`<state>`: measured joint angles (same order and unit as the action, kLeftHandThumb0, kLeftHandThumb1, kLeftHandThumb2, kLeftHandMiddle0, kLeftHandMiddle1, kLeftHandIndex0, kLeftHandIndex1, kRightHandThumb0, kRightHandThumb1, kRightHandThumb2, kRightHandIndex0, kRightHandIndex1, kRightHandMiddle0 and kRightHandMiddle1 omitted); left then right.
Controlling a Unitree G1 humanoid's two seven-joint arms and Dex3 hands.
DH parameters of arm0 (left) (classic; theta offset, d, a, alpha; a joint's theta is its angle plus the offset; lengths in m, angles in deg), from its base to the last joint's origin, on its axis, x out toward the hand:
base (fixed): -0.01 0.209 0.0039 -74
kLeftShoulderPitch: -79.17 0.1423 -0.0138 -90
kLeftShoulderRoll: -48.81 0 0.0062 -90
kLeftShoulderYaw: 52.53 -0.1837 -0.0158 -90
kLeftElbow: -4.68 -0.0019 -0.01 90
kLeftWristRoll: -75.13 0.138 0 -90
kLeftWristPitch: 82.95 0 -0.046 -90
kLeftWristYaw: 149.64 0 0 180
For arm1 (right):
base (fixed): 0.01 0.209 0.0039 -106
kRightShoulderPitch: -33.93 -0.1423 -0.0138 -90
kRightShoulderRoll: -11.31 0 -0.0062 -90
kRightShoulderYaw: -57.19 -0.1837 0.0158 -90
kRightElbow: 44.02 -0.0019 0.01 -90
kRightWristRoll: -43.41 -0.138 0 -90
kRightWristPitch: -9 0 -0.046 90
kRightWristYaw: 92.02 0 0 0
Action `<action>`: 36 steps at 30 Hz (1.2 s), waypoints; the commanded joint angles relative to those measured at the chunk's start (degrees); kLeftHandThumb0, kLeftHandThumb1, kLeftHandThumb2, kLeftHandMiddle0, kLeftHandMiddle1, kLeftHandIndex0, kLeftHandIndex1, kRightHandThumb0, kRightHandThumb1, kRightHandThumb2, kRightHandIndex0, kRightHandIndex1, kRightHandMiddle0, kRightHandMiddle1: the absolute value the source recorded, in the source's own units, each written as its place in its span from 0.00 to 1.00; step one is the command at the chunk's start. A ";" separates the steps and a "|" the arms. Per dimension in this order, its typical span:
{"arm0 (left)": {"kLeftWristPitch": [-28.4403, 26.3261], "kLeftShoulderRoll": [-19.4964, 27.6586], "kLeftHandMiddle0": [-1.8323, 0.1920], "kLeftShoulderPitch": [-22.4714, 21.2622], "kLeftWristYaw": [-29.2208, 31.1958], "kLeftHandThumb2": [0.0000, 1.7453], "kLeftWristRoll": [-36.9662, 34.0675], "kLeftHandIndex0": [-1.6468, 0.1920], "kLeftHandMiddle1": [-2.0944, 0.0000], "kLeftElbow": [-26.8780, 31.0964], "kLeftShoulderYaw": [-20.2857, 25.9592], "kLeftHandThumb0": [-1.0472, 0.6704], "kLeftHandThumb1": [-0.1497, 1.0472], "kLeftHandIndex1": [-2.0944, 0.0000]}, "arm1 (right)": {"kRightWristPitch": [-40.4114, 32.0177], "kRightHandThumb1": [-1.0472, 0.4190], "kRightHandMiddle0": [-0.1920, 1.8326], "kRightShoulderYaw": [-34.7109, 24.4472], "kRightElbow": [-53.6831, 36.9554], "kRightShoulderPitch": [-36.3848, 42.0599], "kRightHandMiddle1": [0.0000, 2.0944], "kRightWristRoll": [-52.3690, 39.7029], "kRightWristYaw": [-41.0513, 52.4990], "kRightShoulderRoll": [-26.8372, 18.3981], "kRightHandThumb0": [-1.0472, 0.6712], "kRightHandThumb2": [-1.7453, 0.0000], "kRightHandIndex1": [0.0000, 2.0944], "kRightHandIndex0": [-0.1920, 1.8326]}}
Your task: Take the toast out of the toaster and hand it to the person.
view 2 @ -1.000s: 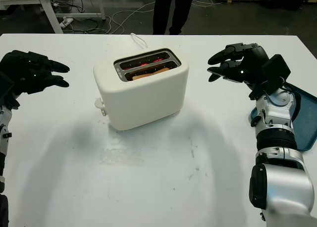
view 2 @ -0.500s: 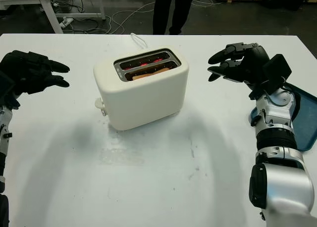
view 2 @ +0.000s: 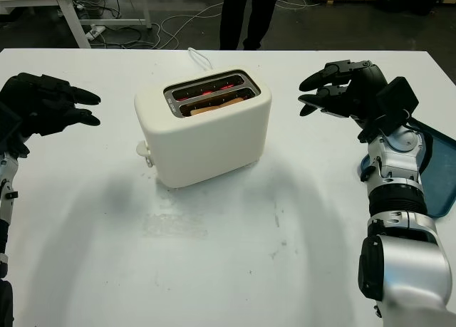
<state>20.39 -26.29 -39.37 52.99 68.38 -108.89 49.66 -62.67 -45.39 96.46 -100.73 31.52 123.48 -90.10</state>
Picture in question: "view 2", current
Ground blue plastic tray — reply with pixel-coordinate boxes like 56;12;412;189
358;118;456;219

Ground cream toaster lever knob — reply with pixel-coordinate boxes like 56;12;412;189
135;141;156;167

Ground white desk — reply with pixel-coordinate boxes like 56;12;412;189
0;0;152;49

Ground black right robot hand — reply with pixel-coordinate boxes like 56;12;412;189
298;59;389;142

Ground white floor cable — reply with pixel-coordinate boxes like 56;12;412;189
155;15;186;50

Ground person in black trousers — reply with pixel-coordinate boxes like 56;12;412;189
219;0;279;51

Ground white power strip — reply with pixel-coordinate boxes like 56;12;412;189
85;24;106;40

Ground cream white toaster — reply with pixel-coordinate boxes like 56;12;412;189
134;66;274;190

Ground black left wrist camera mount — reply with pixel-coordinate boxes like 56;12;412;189
0;102;23;148

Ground toast slice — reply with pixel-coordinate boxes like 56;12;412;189
190;95;247;117

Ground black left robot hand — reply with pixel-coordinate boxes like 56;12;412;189
0;73;102;159

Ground white toaster power cord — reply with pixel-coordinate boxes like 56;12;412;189
187;47;214;71

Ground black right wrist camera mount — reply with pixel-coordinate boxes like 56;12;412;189
375;76;420;135

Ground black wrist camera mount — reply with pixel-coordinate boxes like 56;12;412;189
375;76;420;135
0;102;23;148

